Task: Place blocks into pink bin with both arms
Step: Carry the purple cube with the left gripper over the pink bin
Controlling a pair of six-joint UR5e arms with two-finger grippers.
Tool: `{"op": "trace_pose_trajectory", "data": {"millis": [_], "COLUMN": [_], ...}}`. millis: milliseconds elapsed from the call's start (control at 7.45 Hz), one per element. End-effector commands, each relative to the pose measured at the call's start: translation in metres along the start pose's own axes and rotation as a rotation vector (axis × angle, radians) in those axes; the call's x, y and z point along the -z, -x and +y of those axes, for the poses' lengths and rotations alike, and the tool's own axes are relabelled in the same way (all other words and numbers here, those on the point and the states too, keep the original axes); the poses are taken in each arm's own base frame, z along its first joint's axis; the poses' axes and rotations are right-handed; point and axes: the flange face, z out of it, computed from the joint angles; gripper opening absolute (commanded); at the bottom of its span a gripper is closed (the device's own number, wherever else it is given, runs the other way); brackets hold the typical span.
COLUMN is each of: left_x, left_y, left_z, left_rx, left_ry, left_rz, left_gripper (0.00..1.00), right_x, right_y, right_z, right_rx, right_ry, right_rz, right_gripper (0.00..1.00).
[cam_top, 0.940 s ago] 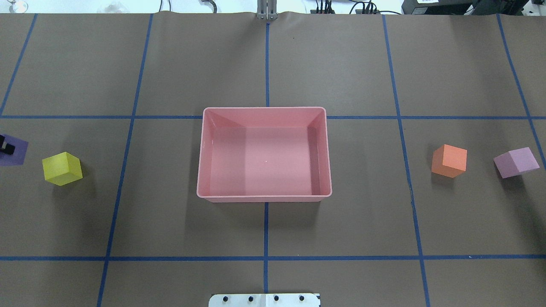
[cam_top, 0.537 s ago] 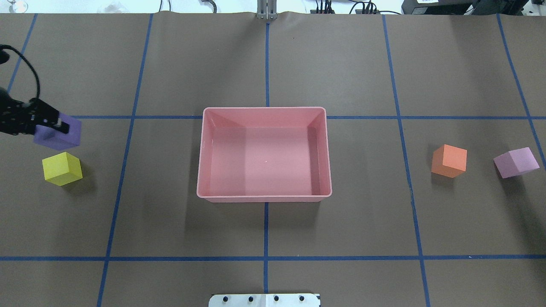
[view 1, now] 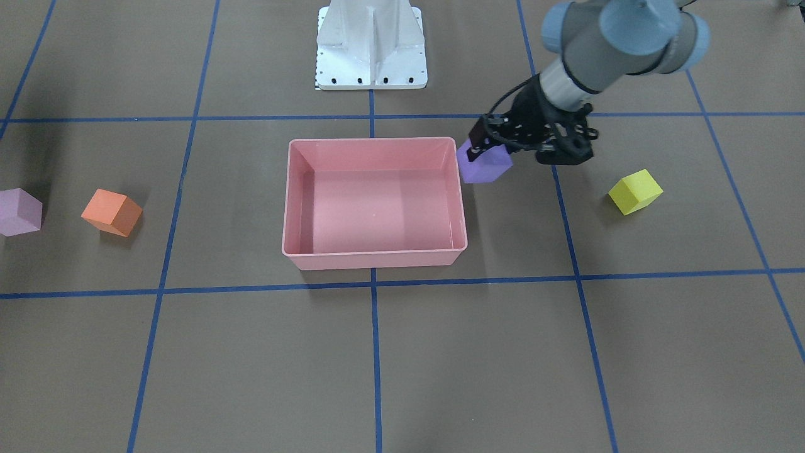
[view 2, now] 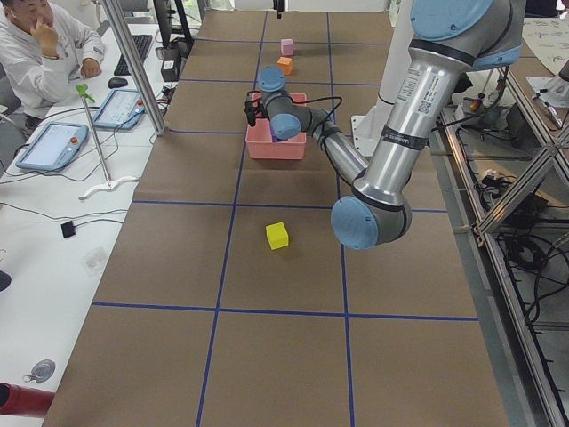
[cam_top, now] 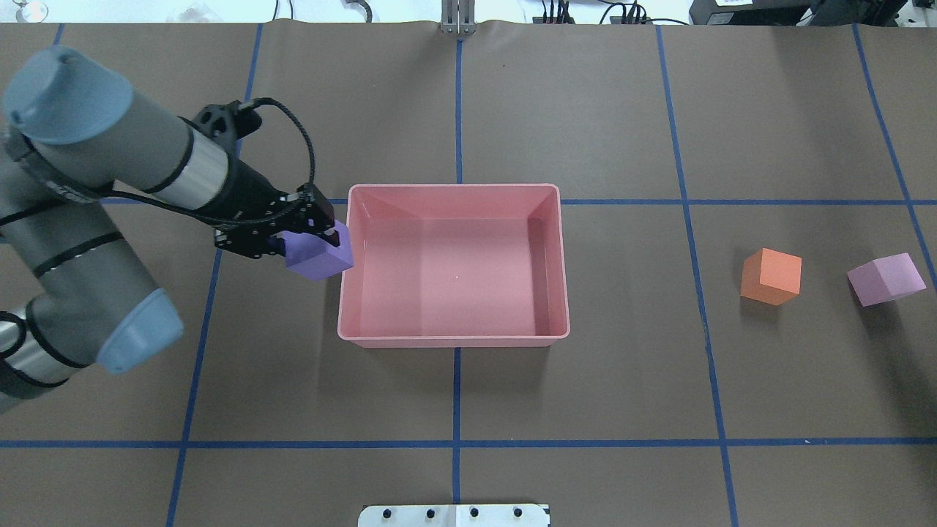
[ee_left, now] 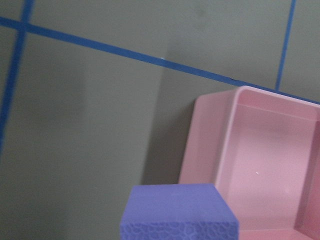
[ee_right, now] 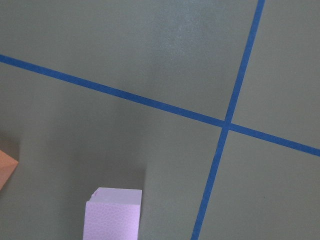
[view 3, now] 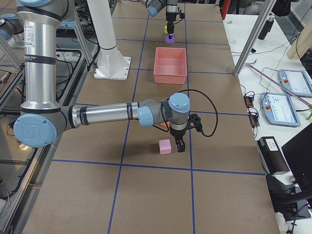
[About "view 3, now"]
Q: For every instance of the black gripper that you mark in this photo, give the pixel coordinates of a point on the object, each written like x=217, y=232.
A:
x=177, y=134
x=170, y=18

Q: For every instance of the purple foam block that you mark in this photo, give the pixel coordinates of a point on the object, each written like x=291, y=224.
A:
x=169, y=38

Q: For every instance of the orange foam block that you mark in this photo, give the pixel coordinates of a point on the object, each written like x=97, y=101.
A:
x=165, y=124

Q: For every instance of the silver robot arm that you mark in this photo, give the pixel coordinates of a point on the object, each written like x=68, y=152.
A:
x=172, y=11
x=43, y=116

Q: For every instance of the pink plastic bin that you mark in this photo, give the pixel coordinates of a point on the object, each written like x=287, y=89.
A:
x=170, y=66

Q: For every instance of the light pink foam block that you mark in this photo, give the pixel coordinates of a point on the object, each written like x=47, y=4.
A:
x=165, y=146

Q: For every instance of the black box with label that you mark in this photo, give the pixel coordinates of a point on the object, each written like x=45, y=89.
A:
x=271, y=156

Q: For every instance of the black water bottle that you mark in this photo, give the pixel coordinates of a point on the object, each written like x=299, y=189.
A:
x=267, y=27

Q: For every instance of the near teach pendant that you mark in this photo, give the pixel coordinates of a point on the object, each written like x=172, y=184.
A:
x=279, y=110

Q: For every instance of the teach pendant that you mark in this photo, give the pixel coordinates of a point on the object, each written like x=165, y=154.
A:
x=296, y=82
x=279, y=110

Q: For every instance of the black monitor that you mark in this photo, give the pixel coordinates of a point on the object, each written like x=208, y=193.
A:
x=298, y=154

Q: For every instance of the purple rod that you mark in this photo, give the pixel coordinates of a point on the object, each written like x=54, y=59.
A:
x=278, y=84

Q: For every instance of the far teach pendant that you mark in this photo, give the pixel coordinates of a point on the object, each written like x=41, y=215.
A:
x=296, y=82

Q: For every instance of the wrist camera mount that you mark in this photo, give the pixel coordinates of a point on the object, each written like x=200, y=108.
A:
x=181, y=15
x=194, y=121

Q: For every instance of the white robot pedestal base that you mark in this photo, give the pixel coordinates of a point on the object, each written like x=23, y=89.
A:
x=111, y=64

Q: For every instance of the aluminium frame post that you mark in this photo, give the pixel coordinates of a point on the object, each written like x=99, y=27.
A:
x=259, y=23

